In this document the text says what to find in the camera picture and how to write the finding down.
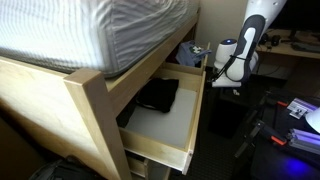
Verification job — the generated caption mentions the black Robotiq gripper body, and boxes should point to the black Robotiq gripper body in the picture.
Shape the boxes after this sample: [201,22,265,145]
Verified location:
[218,87,242,99]

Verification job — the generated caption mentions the wooden drawer with black garment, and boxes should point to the wooden drawer with black garment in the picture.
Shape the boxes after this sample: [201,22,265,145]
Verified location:
[118,68,208,176]

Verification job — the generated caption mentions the white rounded robot base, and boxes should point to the white rounded robot base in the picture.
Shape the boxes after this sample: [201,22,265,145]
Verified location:
[304,106,320,134]

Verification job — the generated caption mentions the wooden drawer with blue shirt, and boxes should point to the wooden drawer with blue shirt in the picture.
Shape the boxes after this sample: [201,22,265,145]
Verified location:
[163,41,212,76]

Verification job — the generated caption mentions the wooden drawer with pale clothes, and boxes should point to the wooden drawer with pale clothes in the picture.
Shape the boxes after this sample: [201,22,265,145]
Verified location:
[143,159,173,180]

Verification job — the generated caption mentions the shallow wooden drawer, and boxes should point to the shallow wooden drawer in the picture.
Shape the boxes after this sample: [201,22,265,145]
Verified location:
[125,151,149,179]

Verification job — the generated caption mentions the black orange bar clamp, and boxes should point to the black orange bar clamp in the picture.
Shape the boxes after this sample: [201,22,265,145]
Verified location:
[261,91,290,108]
[233,119,288,159]

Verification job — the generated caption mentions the blue shirt with green logo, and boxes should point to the blue shirt with green logo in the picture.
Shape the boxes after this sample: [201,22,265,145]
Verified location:
[175,40,213,68]

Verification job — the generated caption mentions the black headphones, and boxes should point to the black headphones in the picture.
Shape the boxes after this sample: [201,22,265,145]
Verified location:
[259,32,282,48]

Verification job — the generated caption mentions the wooden desk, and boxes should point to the wooden desk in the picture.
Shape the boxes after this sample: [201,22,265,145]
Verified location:
[256,28,320,79]

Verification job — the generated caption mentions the black folded garment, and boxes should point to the black folded garment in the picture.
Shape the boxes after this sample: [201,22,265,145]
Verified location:
[134,77,180,114]

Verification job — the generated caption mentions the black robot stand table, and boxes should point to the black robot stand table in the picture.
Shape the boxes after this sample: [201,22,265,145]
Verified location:
[233,88,320,180]

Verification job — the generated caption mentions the dark keyboard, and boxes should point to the dark keyboard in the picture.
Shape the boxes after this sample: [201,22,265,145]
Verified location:
[291,41,320,54]

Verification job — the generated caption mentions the aluminium extrusion bar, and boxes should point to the aluminium extrusion bar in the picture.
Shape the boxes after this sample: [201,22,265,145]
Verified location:
[288,128,320,156]

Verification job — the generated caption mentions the black computer monitor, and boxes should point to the black computer monitor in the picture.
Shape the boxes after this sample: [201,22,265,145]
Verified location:
[269,0,320,33]

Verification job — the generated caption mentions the mattress with striped sheet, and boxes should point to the mattress with striped sheet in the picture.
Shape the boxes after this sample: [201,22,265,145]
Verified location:
[0,0,201,78]

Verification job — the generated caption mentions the black bag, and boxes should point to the black bag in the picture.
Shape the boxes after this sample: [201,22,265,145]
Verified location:
[28,155,106,180]

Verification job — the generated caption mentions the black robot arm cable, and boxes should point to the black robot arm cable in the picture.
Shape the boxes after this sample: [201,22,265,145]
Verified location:
[209,53,259,84]

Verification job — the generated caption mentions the silver metal bracket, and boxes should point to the silver metal bracket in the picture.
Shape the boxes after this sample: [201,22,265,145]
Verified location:
[286,97,319,120]

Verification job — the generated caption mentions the light wooden bed frame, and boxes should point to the light wooden bed frame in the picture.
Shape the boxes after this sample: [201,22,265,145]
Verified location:
[0,8,212,180]

